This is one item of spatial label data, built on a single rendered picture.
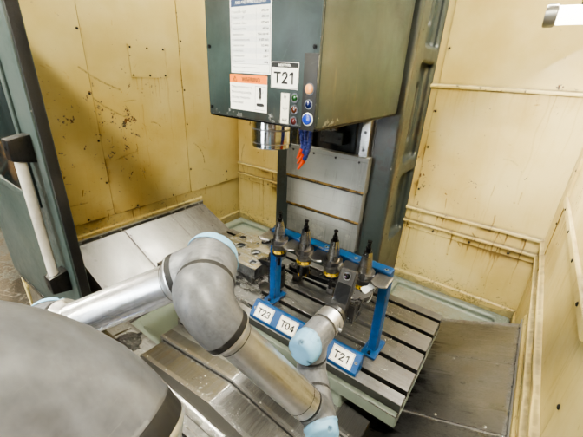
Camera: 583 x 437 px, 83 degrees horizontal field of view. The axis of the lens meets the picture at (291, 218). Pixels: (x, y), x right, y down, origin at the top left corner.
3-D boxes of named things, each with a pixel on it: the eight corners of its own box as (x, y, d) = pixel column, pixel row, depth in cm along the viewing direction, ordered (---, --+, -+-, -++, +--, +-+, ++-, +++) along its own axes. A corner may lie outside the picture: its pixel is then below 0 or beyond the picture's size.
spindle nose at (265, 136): (300, 147, 130) (302, 115, 125) (269, 152, 120) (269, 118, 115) (274, 140, 140) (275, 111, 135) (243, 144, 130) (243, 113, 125)
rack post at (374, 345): (374, 361, 109) (389, 288, 97) (359, 353, 112) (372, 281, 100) (385, 343, 117) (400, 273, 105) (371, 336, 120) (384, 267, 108)
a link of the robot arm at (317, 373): (298, 410, 80) (299, 378, 76) (294, 372, 91) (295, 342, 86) (330, 407, 81) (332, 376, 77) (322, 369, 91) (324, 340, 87)
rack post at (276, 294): (271, 306, 133) (273, 241, 120) (262, 301, 135) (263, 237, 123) (286, 294, 140) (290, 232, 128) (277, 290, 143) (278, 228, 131)
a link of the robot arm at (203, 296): (196, 287, 50) (356, 436, 69) (206, 251, 60) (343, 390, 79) (140, 325, 52) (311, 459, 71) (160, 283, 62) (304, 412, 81)
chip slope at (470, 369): (464, 596, 80) (496, 543, 69) (252, 423, 117) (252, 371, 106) (503, 364, 147) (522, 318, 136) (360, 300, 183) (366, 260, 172)
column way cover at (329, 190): (354, 254, 173) (368, 159, 152) (283, 228, 198) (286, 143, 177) (358, 251, 177) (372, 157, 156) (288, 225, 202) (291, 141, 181)
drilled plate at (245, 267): (254, 279, 142) (254, 269, 140) (209, 257, 157) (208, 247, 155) (285, 258, 159) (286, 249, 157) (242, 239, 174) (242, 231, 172)
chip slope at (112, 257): (149, 340, 150) (140, 294, 139) (80, 284, 185) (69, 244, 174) (272, 261, 216) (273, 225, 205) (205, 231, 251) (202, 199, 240)
